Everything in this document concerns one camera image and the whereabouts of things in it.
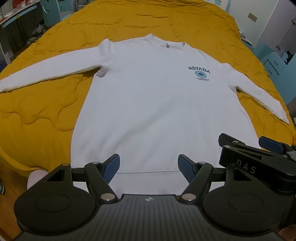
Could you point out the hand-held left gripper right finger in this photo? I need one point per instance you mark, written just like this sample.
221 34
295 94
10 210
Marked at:
185 168

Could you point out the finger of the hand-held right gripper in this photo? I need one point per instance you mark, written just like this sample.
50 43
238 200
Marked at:
270 143
231 140

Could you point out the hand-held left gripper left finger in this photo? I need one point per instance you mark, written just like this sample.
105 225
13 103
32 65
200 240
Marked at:
112 168

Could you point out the white printed sweatshirt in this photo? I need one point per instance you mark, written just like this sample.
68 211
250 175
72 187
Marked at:
148 104

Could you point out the pink slipper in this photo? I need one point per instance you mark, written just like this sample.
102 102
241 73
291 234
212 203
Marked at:
37 178

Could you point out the yellow quilted blanket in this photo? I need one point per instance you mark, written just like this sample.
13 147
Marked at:
46 111

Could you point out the blue white wardrobe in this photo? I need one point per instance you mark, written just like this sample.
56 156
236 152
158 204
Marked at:
277 34

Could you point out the grey sneaker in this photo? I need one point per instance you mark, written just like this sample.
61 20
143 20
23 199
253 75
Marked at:
2 186

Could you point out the white headboard with blue apples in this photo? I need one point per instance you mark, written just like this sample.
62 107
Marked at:
217 4

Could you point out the yellow green shoe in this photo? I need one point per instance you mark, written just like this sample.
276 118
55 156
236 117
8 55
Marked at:
30 41

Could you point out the white sneaker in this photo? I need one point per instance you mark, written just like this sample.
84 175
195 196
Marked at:
38 29

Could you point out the blue chair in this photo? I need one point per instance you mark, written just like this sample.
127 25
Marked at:
52 14

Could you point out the white desk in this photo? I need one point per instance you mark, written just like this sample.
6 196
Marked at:
13 17

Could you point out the wall switch plate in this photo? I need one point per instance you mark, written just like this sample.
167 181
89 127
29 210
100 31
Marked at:
252 17

